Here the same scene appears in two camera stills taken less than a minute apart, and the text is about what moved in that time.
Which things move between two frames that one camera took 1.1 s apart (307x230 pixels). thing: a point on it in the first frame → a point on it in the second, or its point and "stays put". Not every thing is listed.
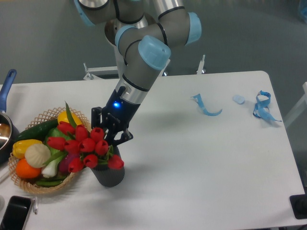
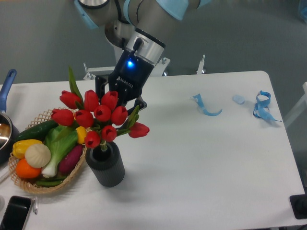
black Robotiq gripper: (117, 115) → (127, 80)
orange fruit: (25, 170) stays put
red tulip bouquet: (88, 148) → (100, 116)
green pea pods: (45, 182) stays put
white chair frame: (299, 108) stays put
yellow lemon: (63, 116) → (81, 132)
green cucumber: (38, 132) stays put
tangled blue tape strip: (261, 109) stays put
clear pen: (35, 205) stays put
